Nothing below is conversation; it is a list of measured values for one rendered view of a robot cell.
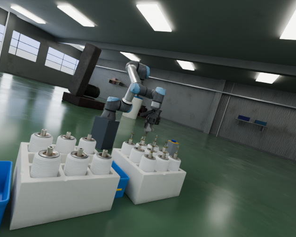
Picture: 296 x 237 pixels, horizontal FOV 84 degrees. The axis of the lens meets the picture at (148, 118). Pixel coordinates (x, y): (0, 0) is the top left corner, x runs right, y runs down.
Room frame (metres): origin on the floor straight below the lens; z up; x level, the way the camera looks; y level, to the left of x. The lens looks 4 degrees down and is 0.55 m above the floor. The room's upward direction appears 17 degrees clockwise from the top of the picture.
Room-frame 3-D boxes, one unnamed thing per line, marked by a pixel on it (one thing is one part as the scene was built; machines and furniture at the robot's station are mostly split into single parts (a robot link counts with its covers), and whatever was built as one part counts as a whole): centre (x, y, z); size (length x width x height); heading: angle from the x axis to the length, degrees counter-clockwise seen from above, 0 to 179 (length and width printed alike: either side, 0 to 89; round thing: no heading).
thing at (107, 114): (1.68, 0.39, 0.35); 0.15 x 0.15 x 0.10
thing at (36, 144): (0.81, 0.49, 0.16); 0.10 x 0.10 x 0.18
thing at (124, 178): (0.99, 0.13, 0.06); 0.30 x 0.11 x 0.12; 39
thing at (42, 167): (0.63, 0.34, 0.16); 0.10 x 0.10 x 0.18
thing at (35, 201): (0.80, 0.32, 0.09); 0.39 x 0.39 x 0.18; 40
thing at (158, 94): (1.23, -0.03, 0.64); 0.09 x 0.08 x 0.11; 31
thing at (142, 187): (1.14, -0.09, 0.09); 0.39 x 0.39 x 0.18; 40
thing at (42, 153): (0.63, 0.34, 0.25); 0.08 x 0.08 x 0.01
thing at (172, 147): (1.39, -0.27, 0.16); 0.07 x 0.07 x 0.31; 40
